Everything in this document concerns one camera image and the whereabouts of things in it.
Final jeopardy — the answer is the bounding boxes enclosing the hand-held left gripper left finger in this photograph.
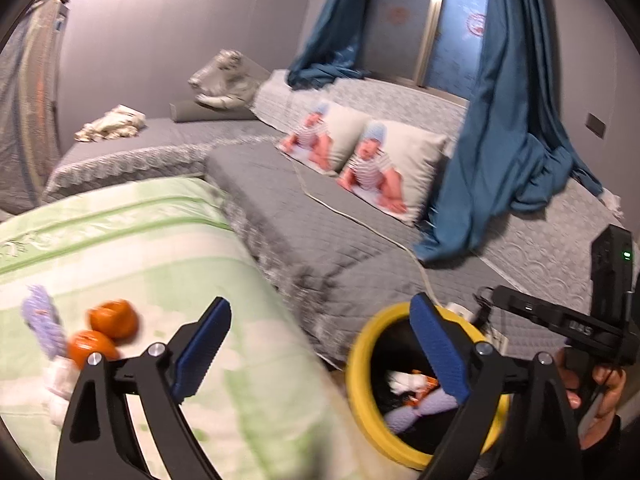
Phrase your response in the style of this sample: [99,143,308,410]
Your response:
[54,296,233,480]

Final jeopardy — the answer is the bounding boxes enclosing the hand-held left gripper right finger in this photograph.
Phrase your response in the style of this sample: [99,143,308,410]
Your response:
[409,293,585,480]

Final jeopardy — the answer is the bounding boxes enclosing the yellow bin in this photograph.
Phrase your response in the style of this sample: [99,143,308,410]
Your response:
[345,302,511,471]

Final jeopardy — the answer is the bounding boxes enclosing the person's right forearm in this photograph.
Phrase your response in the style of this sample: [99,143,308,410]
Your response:
[580,410,626,480]

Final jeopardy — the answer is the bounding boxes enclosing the person's right hand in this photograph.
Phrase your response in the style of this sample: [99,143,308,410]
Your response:
[555,349,624,452]

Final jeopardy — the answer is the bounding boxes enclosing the white power strip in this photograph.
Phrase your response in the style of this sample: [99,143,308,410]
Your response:
[445,302,508,353]

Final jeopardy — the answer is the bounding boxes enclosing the white crumpled tissue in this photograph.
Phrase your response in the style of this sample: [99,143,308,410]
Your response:
[42,357,81,423]
[387,370,441,396]

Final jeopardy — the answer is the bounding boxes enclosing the orange white wrapper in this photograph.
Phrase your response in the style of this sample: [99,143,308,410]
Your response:
[405,385,437,409]

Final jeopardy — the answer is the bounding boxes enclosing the purple rolled cloth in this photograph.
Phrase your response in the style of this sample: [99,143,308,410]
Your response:
[385,392,458,433]

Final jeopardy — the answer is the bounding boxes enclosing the tangerine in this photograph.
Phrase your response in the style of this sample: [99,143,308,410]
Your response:
[66,330,121,368]
[87,299,139,346]

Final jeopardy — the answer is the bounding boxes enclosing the green patterned blanket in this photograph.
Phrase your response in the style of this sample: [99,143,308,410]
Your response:
[0,176,381,480]

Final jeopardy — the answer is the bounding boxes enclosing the purple knitted item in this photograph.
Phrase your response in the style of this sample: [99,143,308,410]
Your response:
[21,285,68,361]

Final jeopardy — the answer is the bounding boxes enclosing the dark grey quilted blanket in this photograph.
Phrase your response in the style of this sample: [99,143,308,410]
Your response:
[205,150,501,366]

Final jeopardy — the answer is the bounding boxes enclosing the baby print pillow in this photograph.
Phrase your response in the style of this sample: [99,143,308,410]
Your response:
[337,120,449,226]
[276,101,371,177]

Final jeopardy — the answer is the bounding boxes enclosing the blue curtain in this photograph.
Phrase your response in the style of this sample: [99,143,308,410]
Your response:
[411,0,603,263]
[286,0,378,90]

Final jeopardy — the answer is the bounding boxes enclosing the grey bedspread with lace trim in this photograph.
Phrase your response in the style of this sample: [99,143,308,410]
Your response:
[42,117,281,206]

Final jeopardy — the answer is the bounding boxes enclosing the grey bolster pillow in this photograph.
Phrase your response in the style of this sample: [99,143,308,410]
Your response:
[169,100,258,123]

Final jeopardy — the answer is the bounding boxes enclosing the cream crumpled clothes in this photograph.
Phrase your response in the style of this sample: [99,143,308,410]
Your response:
[75,105,147,143]

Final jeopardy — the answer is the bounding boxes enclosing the light grey quilted cover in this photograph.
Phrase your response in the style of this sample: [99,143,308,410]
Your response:
[250,69,626,321]

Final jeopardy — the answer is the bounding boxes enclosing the tiger plush in plastic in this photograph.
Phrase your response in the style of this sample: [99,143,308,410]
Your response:
[188,50,271,110]

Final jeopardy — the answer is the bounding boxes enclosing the striped hanging sheet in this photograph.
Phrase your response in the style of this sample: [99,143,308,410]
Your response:
[0,0,66,221]

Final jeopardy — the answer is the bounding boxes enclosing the frosted window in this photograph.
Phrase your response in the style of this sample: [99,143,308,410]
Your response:
[357,0,493,103]

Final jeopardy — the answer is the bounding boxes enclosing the white cable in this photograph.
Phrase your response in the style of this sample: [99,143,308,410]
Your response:
[292,160,441,306]

